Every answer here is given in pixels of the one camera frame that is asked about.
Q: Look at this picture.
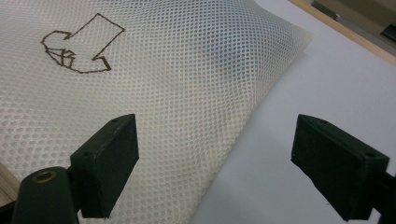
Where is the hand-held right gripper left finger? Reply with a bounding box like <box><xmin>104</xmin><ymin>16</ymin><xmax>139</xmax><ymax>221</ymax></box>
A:
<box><xmin>69</xmin><ymin>113</ymin><xmax>140</xmax><ymax>218</ymax></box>

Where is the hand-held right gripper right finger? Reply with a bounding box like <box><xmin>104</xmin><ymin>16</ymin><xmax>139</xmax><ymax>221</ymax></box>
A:
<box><xmin>290</xmin><ymin>114</ymin><xmax>390</xmax><ymax>222</ymax></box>

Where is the white mesh laundry bag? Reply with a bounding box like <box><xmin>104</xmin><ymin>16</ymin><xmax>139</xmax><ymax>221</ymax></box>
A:
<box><xmin>0</xmin><ymin>0</ymin><xmax>314</xmax><ymax>224</ymax></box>

